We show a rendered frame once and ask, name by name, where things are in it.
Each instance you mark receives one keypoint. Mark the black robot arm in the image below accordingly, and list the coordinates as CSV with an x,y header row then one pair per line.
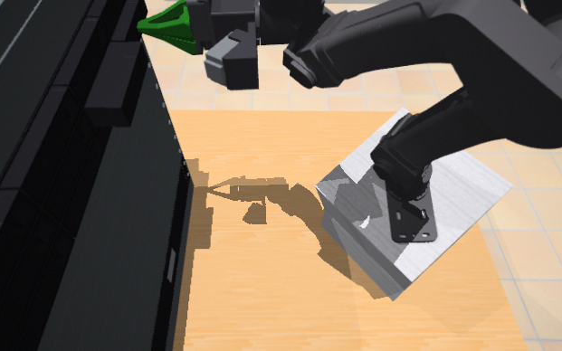
x,y
509,65

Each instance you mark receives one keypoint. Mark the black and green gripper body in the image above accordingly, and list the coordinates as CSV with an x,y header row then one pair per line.
x,y
201,20

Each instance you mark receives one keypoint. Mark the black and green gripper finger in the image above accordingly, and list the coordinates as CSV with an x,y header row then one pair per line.
x,y
179,27
182,43

